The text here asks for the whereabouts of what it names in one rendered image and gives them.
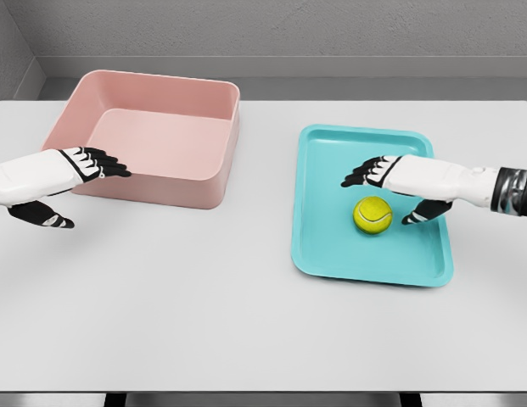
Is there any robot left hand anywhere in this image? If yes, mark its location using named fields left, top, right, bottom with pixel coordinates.
left=7, top=146, right=133, bottom=231

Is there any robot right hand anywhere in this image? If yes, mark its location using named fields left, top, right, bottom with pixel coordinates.
left=340, top=154, right=457, bottom=226

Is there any yellow-green tennis ball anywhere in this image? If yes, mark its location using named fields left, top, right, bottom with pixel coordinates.
left=352, top=194, right=394, bottom=237

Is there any blue rectangular tray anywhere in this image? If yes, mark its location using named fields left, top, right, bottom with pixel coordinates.
left=290, top=123, right=454, bottom=290

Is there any pink rectangular basket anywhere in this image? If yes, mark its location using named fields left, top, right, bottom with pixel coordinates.
left=41, top=70, right=241, bottom=211

